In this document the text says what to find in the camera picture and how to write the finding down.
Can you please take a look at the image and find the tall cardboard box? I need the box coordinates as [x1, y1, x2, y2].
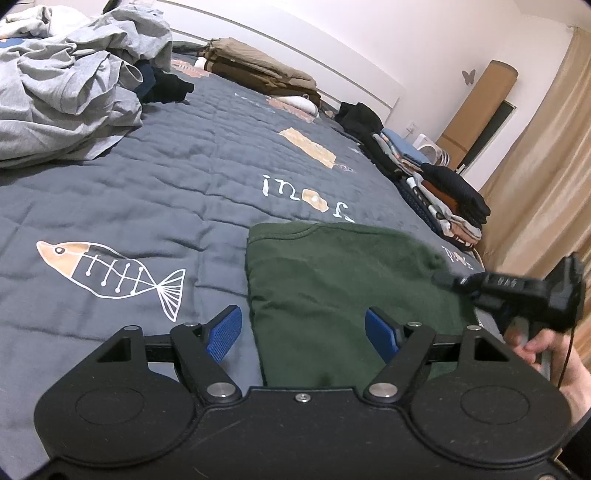
[441, 60, 520, 170]

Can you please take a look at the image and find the black cable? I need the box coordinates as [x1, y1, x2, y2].
[556, 323, 576, 389]

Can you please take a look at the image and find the khaki folded blanket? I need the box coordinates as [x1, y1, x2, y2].
[203, 38, 322, 105]

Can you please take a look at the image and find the person's right forearm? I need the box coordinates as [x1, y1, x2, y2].
[556, 353, 591, 478]

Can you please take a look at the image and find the person's right hand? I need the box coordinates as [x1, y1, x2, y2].
[504, 323, 573, 370]

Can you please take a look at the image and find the grey clothes pile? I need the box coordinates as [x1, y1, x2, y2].
[0, 4, 174, 169]

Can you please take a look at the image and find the clothes stack with blue top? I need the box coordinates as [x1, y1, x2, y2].
[372, 128, 431, 178]

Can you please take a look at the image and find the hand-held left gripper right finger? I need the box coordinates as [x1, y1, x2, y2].
[365, 308, 512, 408]

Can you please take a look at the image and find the white pillow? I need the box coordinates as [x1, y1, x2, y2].
[274, 95, 320, 124]

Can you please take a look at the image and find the white headboard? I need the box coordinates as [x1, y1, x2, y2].
[157, 0, 402, 121]

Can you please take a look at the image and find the dark window pane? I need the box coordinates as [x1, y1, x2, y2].
[462, 102, 516, 174]

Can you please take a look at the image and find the black clothes pile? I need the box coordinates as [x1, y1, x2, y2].
[337, 102, 385, 145]

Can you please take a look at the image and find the black crumpled garment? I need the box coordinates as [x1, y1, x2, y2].
[136, 62, 195, 105]

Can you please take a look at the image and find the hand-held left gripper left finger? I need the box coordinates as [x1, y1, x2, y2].
[95, 305, 243, 407]

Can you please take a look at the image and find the clothes stack with black top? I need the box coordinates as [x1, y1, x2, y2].
[397, 162, 492, 251]

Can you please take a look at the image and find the white fan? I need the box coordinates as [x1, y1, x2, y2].
[416, 134, 451, 168]

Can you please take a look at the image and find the beige curtain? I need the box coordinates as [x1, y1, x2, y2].
[475, 27, 591, 320]

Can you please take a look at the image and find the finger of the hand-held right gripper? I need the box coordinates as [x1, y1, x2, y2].
[431, 271, 485, 291]

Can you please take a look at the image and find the grey quilted bedspread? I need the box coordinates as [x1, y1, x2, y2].
[0, 51, 490, 462]

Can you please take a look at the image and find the green t-shirt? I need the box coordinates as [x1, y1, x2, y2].
[247, 222, 479, 389]

